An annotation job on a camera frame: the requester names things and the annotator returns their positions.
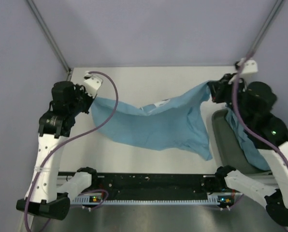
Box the light blue cable duct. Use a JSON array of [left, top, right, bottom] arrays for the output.
[[69, 194, 231, 206]]

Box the aluminium frame post left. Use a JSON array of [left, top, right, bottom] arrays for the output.
[[25, 0, 72, 75]]

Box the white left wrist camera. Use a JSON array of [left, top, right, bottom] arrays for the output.
[[82, 71, 103, 96]]

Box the light blue plain t-shirt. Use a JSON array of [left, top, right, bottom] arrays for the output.
[[225, 108, 270, 171]]

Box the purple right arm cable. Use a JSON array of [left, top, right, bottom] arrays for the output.
[[231, 52, 288, 210]]

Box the aluminium frame post right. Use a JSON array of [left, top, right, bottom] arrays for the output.
[[247, 0, 286, 58]]

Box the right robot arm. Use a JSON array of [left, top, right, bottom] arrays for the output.
[[207, 73, 288, 227]]

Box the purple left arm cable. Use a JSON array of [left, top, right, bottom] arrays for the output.
[[24, 71, 119, 232]]

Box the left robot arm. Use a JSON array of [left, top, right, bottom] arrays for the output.
[[16, 78, 102, 220]]

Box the light blue printed t-shirt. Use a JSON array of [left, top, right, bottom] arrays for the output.
[[91, 82, 212, 160]]

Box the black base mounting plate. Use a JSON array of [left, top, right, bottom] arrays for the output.
[[71, 172, 245, 200]]

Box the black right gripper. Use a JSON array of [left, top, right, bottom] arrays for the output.
[[207, 72, 250, 125]]

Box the aluminium frame post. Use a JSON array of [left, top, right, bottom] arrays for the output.
[[247, 0, 286, 58], [25, 0, 72, 75]]

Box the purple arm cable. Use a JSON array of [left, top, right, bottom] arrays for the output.
[[231, 52, 288, 210], [24, 71, 119, 232]]

